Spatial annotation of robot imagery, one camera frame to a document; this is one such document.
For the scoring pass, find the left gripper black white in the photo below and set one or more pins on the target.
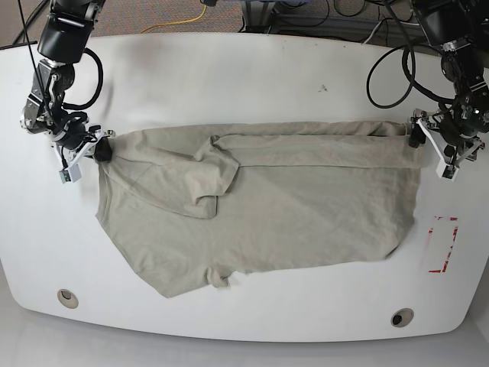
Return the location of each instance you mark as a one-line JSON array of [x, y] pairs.
[[449, 146]]

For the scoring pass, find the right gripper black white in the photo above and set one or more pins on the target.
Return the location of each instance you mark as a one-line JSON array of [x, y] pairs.
[[95, 145]]

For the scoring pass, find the beige grey t-shirt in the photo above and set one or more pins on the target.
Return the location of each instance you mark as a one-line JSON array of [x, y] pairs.
[[189, 206]]

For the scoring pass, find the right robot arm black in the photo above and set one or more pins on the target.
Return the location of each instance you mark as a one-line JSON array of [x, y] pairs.
[[62, 45]]

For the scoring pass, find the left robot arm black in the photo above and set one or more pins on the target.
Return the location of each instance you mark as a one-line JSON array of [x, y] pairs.
[[459, 31]]

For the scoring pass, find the red tape rectangle marking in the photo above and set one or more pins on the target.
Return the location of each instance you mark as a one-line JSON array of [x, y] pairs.
[[440, 243]]

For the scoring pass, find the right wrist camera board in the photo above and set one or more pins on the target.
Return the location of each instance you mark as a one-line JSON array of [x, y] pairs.
[[70, 174]]

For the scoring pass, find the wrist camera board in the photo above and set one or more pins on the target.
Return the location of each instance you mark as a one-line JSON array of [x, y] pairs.
[[70, 174], [447, 171]]

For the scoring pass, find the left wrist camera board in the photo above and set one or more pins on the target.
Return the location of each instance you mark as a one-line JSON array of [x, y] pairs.
[[447, 171]]

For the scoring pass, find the left table cable grommet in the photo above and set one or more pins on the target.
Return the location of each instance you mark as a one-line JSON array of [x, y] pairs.
[[68, 299]]

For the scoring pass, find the table cable grommet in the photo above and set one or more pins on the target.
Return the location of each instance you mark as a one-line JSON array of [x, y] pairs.
[[68, 299], [402, 318]]

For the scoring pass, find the right table cable grommet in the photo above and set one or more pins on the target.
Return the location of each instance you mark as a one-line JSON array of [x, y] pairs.
[[402, 318]]

